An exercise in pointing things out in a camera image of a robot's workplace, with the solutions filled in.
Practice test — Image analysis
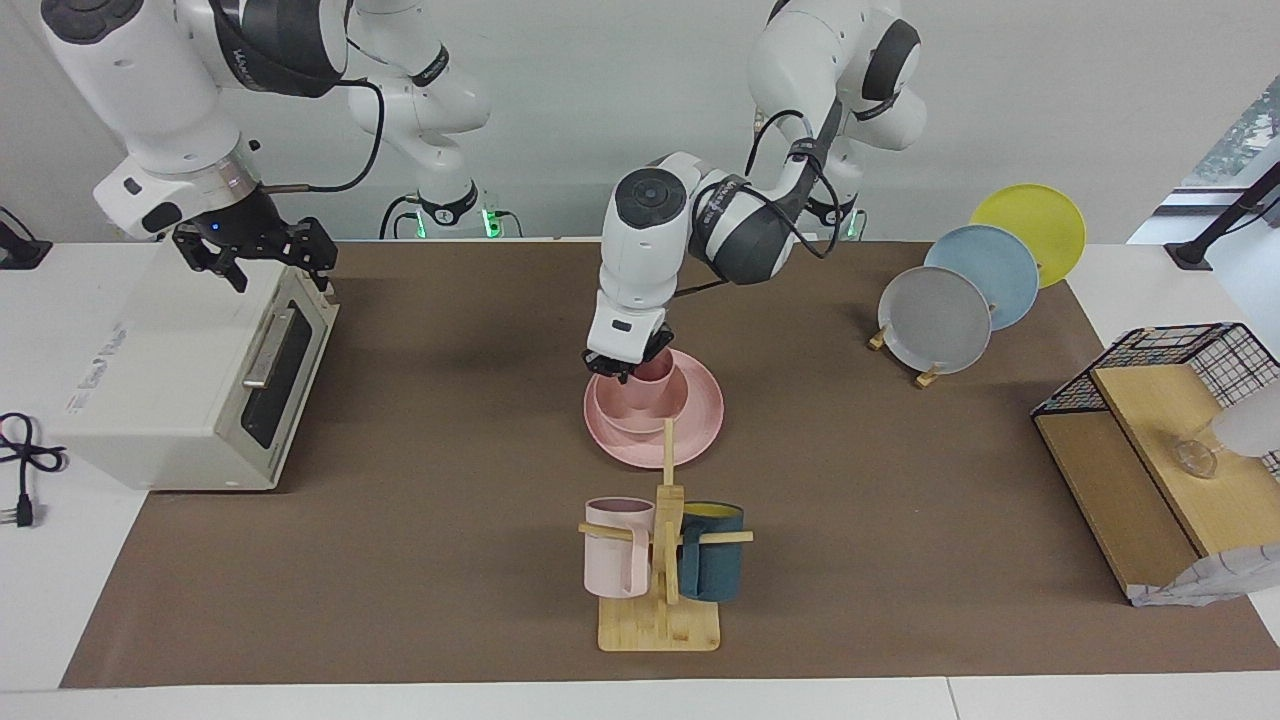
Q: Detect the marble patterned white board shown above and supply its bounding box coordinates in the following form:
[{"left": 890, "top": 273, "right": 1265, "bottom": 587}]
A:
[{"left": 1130, "top": 543, "right": 1280, "bottom": 608}]

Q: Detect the black wire mesh basket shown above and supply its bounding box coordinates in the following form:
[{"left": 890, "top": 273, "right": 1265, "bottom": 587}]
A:
[{"left": 1031, "top": 322, "right": 1280, "bottom": 473}]

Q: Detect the pink bowl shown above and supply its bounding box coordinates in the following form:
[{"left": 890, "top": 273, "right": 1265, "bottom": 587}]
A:
[{"left": 593, "top": 362, "right": 690, "bottom": 436}]

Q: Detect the black mount block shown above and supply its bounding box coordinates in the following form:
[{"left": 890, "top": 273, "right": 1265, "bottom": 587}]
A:
[{"left": 0, "top": 205, "right": 54, "bottom": 271}]

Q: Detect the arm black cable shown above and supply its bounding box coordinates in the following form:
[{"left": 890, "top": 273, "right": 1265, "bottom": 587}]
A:
[
  {"left": 672, "top": 105, "right": 853, "bottom": 303},
  {"left": 258, "top": 78, "right": 387, "bottom": 194}
]

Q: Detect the brown table mat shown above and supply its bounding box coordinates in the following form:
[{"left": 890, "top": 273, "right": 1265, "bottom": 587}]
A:
[{"left": 60, "top": 240, "right": 1280, "bottom": 689}]

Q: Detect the light blue plate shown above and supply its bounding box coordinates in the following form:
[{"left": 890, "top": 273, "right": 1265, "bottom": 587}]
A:
[{"left": 923, "top": 225, "right": 1041, "bottom": 332}]

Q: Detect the wooden mug tree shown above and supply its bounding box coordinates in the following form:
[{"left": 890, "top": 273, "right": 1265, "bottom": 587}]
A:
[{"left": 578, "top": 418, "right": 754, "bottom": 653}]

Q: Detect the yellow plate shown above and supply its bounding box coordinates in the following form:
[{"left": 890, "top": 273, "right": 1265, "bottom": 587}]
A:
[{"left": 970, "top": 183, "right": 1087, "bottom": 290}]

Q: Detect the wooden plate rack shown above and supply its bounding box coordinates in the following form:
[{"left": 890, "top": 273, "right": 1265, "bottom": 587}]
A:
[{"left": 867, "top": 320, "right": 947, "bottom": 390}]

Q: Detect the wooden shelf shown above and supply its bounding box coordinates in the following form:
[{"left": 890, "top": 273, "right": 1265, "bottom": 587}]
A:
[{"left": 1031, "top": 345, "right": 1280, "bottom": 608}]

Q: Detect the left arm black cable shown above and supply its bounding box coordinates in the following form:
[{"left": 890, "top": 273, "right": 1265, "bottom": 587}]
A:
[{"left": 672, "top": 105, "right": 853, "bottom": 303}]

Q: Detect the grey plate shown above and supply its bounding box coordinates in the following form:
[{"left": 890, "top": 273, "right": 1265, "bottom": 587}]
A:
[{"left": 878, "top": 266, "right": 993, "bottom": 375}]

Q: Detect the black power cable with plug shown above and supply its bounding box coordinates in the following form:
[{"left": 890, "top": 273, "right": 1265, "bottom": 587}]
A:
[{"left": 0, "top": 412, "right": 67, "bottom": 529}]

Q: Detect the dark teal mug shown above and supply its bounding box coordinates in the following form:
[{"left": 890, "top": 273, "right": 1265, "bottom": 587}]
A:
[{"left": 677, "top": 502, "right": 746, "bottom": 603}]

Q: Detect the pink speckled plate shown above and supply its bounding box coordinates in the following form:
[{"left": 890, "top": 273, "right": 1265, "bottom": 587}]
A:
[{"left": 583, "top": 346, "right": 725, "bottom": 469}]

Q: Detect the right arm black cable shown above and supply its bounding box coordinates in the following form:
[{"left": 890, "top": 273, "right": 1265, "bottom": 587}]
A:
[{"left": 258, "top": 78, "right": 387, "bottom": 194}]

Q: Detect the frosted white container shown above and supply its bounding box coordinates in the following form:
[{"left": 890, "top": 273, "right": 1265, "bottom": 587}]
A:
[{"left": 1210, "top": 384, "right": 1280, "bottom": 461}]

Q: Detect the pale pink mug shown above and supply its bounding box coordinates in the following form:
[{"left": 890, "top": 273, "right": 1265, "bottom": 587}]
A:
[{"left": 583, "top": 497, "right": 657, "bottom": 599}]

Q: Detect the clear glass piece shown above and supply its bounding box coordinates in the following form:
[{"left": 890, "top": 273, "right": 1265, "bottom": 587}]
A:
[{"left": 1174, "top": 434, "right": 1222, "bottom": 480}]

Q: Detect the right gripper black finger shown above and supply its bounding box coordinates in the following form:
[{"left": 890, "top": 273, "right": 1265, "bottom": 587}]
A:
[
  {"left": 171, "top": 226, "right": 250, "bottom": 294},
  {"left": 284, "top": 216, "right": 338, "bottom": 294}
]

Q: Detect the black clamp stand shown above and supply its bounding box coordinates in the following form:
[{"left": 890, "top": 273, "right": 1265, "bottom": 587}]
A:
[{"left": 1165, "top": 160, "right": 1280, "bottom": 271}]

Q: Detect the beige toaster oven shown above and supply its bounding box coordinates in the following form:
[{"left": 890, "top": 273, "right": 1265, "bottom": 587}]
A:
[{"left": 48, "top": 230, "right": 340, "bottom": 492}]

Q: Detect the pink handleless cup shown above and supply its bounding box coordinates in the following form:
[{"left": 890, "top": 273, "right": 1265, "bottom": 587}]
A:
[{"left": 628, "top": 350, "right": 677, "bottom": 412}]

